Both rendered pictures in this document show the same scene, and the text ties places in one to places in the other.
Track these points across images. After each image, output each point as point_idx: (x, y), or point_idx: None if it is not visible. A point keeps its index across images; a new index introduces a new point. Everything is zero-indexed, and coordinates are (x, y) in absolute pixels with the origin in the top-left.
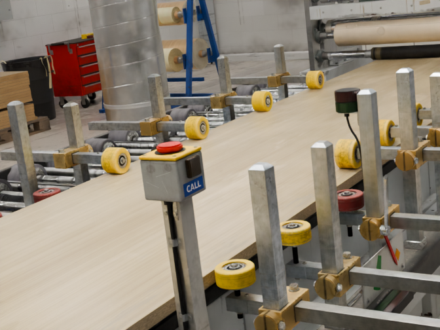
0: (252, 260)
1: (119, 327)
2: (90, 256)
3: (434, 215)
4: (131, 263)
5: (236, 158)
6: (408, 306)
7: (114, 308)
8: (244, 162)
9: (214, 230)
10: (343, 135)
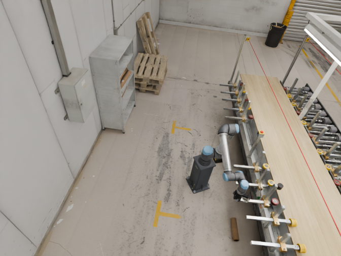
0: None
1: (265, 149)
2: (292, 167)
3: None
4: (282, 165)
5: (330, 233)
6: None
7: (270, 153)
8: (324, 228)
9: (283, 180)
10: None
